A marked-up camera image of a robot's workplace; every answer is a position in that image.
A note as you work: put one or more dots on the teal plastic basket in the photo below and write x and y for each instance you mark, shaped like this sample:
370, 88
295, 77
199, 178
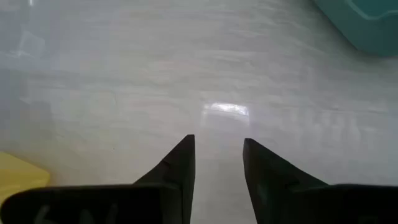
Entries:
367, 28

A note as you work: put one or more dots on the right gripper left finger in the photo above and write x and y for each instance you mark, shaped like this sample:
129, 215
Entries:
183, 174

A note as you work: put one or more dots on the yellow plastic basket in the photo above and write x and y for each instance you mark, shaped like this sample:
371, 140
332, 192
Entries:
18, 174

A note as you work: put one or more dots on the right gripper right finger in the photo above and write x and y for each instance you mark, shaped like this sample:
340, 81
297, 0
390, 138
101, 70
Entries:
264, 186

